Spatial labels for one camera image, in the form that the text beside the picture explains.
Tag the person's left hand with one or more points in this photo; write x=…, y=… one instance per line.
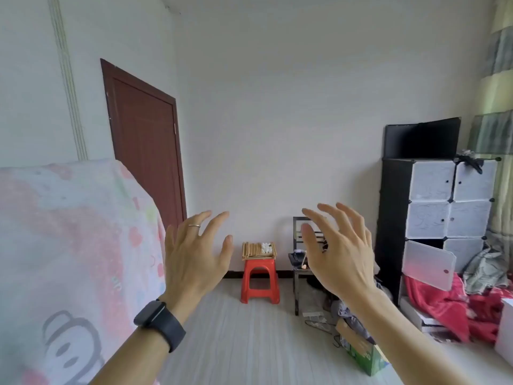
x=196, y=260

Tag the person's right hand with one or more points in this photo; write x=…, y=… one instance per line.
x=345, y=256

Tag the group of wooden dowel rods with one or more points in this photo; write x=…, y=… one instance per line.
x=250, y=251

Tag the pile of white connectors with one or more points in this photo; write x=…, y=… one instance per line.
x=267, y=247

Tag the person's left forearm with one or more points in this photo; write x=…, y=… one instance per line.
x=132, y=361

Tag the person's right forearm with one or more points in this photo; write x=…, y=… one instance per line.
x=401, y=340

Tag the red plastic stool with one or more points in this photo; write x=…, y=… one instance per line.
x=260, y=276

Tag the black smartwatch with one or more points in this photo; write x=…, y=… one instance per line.
x=160, y=323

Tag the white plastic door panel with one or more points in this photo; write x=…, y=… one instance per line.
x=429, y=264

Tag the flat white box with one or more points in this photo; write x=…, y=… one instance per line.
x=417, y=316

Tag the green cardboard box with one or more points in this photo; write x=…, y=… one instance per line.
x=370, y=361

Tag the red fleece blanket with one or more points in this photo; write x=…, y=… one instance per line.
x=449, y=308

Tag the brown wooden door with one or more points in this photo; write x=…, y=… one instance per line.
x=148, y=148

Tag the floral pink quilt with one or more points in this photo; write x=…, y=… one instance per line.
x=64, y=260

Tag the black flat monitor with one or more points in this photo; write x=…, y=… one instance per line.
x=421, y=140

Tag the pale green cloth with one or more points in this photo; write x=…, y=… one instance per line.
x=485, y=272

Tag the white box cabinet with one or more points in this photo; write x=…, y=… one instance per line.
x=505, y=332

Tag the green striped curtain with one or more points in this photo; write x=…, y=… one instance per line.
x=497, y=92

